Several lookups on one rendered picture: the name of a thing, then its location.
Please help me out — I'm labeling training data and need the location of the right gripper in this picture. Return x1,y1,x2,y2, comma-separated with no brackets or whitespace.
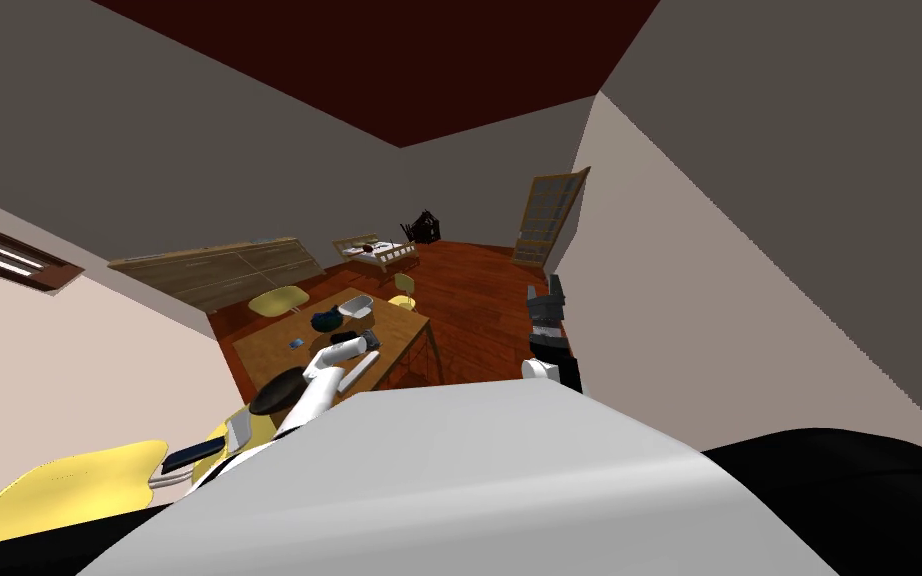
525,272,569,325

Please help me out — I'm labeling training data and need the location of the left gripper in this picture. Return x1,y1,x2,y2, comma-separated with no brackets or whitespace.
331,327,383,354

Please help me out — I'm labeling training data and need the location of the brown wooden table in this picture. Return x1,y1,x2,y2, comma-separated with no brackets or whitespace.
231,287,444,404

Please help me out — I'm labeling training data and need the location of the white flat bar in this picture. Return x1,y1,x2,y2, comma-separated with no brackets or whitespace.
336,351,383,395

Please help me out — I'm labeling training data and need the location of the yellow chair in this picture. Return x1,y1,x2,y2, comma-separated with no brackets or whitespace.
0,438,172,555
386,272,419,313
247,285,311,317
187,402,256,486

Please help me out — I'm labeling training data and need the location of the wooden glazed door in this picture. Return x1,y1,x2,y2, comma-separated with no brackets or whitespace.
512,166,592,269

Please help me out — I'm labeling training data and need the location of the wooden bed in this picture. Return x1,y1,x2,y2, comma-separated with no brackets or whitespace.
331,232,422,275

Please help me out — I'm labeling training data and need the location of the black round plate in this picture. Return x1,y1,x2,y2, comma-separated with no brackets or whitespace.
248,365,309,417

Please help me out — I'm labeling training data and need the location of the black plant stand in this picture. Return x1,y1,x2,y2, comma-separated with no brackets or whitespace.
400,208,443,246

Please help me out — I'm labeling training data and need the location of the wooden sideboard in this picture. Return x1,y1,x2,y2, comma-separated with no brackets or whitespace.
106,236,327,314

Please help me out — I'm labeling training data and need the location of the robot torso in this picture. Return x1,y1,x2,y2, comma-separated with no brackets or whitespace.
76,379,840,576

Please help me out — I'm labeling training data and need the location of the dark blue flat tablet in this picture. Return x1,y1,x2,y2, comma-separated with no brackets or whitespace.
160,435,228,476

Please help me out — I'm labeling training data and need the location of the brown framed window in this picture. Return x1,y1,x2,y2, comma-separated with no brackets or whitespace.
0,208,86,294

